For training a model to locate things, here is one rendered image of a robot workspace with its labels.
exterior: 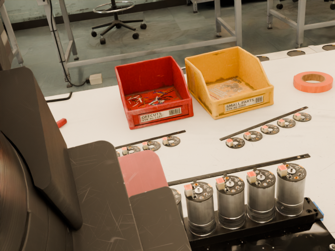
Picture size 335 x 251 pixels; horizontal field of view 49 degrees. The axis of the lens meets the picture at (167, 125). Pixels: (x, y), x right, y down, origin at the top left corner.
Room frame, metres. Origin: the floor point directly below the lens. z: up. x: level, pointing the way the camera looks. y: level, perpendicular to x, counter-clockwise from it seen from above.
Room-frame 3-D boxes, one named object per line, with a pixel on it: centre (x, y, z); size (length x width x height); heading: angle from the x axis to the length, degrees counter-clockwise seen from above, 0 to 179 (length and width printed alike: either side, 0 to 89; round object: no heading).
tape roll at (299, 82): (0.53, -0.24, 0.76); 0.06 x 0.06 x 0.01
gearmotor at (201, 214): (0.24, -0.02, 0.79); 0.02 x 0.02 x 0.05
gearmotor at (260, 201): (0.25, -0.07, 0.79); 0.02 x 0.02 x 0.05
